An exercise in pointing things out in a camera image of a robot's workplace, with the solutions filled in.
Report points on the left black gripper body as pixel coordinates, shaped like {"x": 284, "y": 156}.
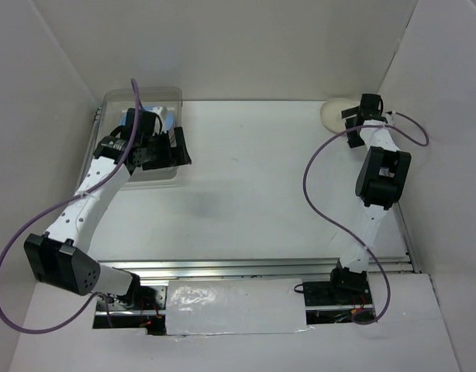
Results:
{"x": 158, "y": 146}

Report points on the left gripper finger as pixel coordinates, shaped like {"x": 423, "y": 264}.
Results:
{"x": 159, "y": 164}
{"x": 181, "y": 153}

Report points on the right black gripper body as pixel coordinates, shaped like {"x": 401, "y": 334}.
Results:
{"x": 350, "y": 122}

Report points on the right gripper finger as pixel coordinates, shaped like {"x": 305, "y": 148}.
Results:
{"x": 353, "y": 137}
{"x": 350, "y": 112}

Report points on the cream plate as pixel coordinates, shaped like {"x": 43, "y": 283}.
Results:
{"x": 330, "y": 113}

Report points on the blue plate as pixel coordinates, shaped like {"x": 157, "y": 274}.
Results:
{"x": 148, "y": 121}

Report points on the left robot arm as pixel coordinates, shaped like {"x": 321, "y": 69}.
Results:
{"x": 59, "y": 257}

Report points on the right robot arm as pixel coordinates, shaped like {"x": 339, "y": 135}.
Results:
{"x": 379, "y": 186}

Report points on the clear plastic bin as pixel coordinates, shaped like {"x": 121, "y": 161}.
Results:
{"x": 112, "y": 113}

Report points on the white foil cover panel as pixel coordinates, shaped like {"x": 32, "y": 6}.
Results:
{"x": 253, "y": 306}

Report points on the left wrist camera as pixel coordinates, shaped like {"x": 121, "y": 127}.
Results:
{"x": 165, "y": 119}

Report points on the right side aluminium rail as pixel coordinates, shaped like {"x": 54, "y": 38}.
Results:
{"x": 407, "y": 239}

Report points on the aluminium rail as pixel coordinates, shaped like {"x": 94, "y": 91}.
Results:
{"x": 165, "y": 270}
{"x": 407, "y": 239}

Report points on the aluminium front rail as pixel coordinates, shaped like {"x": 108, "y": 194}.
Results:
{"x": 165, "y": 270}

